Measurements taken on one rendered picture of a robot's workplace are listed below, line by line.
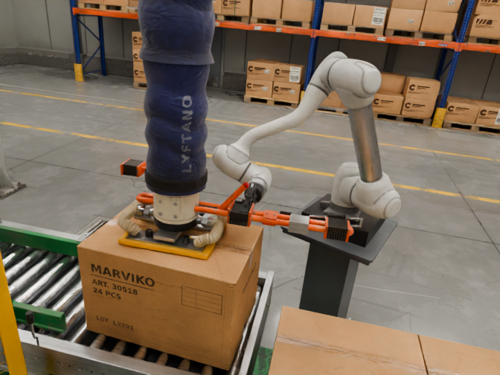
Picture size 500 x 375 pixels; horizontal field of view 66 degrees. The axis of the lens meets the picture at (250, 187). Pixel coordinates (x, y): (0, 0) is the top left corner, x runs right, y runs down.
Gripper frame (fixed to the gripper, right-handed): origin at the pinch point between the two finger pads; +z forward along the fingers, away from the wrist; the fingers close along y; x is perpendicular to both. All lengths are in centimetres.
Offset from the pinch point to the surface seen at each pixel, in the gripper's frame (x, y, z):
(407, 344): -72, 54, -9
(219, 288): 2.3, 16.7, 23.3
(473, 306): -149, 108, -119
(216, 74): 248, 75, -843
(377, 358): -59, 54, 2
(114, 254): 41.2, 13.2, 20.4
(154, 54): 29, -54, 11
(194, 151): 17.8, -23.5, 5.5
